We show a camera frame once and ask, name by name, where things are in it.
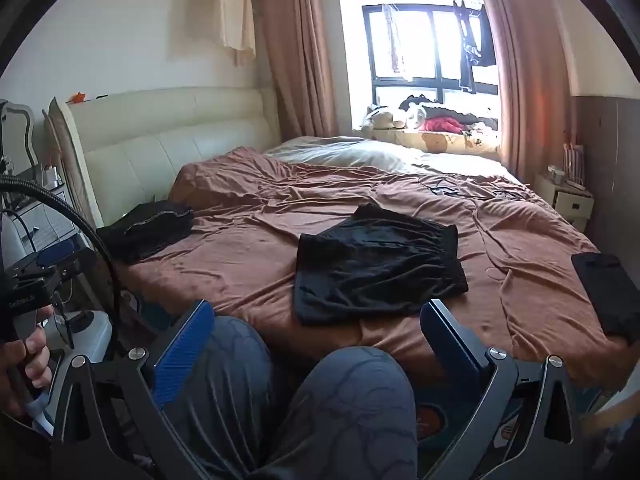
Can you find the cream leather headboard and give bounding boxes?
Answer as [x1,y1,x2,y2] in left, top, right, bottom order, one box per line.
[42,87,281,228]

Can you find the plush toy on sill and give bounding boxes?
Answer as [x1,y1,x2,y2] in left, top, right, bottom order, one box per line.
[360,105,407,136]

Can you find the black corrugated cable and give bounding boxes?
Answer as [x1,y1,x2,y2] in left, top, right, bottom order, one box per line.
[0,179,124,361]

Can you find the right brown curtain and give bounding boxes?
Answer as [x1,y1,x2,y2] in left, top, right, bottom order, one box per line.
[484,0,573,183]

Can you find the stack of folded black clothes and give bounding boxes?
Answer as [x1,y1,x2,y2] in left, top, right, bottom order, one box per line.
[96,200,194,264]

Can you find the red cloth on sill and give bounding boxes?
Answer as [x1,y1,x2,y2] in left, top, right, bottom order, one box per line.
[420,116,466,134]

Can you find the window with black frame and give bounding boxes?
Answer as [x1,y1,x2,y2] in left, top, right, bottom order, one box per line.
[362,0,500,118]

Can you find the person's legs in grey pants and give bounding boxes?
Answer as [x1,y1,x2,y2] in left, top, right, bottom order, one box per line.
[166,316,418,479]

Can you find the left brown curtain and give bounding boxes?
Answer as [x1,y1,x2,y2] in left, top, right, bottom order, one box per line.
[259,0,337,140]

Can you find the black shorts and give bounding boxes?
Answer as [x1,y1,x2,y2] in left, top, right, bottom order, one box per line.
[293,204,469,326]

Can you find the black garment at bed corner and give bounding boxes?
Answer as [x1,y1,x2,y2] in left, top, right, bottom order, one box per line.
[572,252,640,347]

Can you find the beige pillow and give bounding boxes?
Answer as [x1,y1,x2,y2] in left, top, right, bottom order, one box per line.
[261,134,516,181]

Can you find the person's left hand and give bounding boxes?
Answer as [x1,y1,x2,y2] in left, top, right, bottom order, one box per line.
[1,306,54,417]

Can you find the brown curtain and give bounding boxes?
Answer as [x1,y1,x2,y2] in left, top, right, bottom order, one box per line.
[484,0,573,183]
[259,0,337,140]

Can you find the white nightstand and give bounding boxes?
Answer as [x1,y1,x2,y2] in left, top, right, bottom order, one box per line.
[533,174,594,233]

